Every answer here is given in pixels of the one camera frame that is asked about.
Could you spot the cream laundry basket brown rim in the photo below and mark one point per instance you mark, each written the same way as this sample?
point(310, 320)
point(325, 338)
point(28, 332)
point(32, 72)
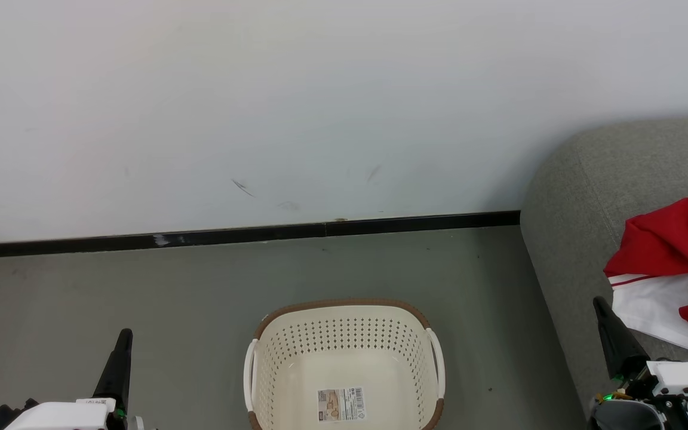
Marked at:
point(344, 328)

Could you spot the red and white garment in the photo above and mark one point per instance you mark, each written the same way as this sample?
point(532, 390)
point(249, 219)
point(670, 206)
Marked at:
point(654, 245)

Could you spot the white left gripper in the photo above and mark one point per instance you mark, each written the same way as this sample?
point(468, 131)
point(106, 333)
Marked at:
point(63, 415)

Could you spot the black baseboard strip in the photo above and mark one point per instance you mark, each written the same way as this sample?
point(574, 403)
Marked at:
point(260, 232)

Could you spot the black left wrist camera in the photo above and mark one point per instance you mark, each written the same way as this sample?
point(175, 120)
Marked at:
point(0, 418)

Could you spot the grey fabric sofa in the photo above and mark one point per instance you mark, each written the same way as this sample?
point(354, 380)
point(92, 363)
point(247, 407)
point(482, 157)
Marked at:
point(589, 197)

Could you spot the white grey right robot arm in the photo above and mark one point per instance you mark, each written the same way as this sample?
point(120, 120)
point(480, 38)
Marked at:
point(630, 418)

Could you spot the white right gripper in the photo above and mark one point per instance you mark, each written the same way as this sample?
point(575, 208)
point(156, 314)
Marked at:
point(687, 379)

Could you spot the paper label sticker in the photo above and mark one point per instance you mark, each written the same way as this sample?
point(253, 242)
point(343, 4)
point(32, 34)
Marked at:
point(341, 405)

